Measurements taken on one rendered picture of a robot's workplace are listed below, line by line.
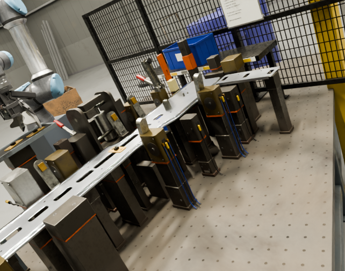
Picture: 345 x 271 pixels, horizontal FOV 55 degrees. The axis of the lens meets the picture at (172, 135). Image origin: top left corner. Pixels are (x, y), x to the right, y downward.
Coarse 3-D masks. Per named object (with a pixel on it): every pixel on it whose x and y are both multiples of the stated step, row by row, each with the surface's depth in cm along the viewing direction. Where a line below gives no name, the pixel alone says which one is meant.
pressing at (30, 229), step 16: (208, 80) 168; (176, 96) 165; (192, 96) 155; (160, 112) 153; (176, 112) 144; (128, 144) 133; (96, 160) 131; (112, 160) 125; (80, 176) 123; (96, 176) 118; (48, 192) 121; (80, 192) 112; (32, 208) 115; (48, 208) 110; (16, 224) 109; (32, 224) 105; (0, 240) 104; (16, 240) 100
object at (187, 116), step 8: (184, 120) 136; (192, 120) 134; (184, 128) 139; (192, 128) 136; (200, 128) 137; (192, 136) 138; (200, 136) 137; (192, 144) 142; (200, 144) 139; (200, 152) 142; (208, 152) 142; (200, 160) 145; (208, 160) 142; (208, 168) 144; (216, 168) 144
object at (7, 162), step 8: (24, 152) 136; (32, 152) 138; (8, 160) 133; (16, 160) 134; (24, 160) 136; (32, 160) 138; (32, 168) 138; (40, 176) 141; (40, 184) 141; (56, 200) 146
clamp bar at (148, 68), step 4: (144, 60) 164; (148, 60) 161; (144, 64) 163; (148, 64) 165; (144, 68) 165; (148, 68) 165; (152, 68) 165; (148, 72) 164; (152, 72) 166; (152, 76) 165; (156, 76) 167; (152, 80) 166; (156, 80) 167; (156, 84) 166; (160, 84) 168
